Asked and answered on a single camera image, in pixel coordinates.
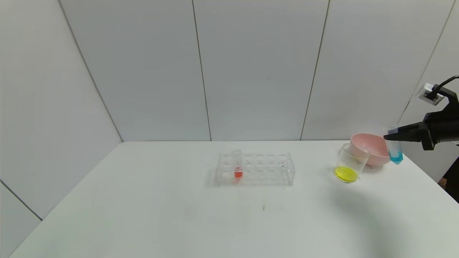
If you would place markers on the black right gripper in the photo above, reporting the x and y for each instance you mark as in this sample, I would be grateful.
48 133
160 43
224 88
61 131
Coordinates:
428 132

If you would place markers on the test tube with blue pigment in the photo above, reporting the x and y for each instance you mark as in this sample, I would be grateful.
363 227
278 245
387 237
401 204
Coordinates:
396 154

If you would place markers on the clear glass beaker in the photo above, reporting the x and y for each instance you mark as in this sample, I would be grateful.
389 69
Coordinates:
346 173

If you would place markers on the clear plastic test tube rack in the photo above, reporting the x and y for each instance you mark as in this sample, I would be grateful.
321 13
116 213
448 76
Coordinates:
254 181

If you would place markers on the test tube with red pigment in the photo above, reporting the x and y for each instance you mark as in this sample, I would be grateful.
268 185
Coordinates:
238 173

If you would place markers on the pink bowl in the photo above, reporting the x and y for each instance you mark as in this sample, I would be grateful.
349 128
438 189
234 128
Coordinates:
373 150

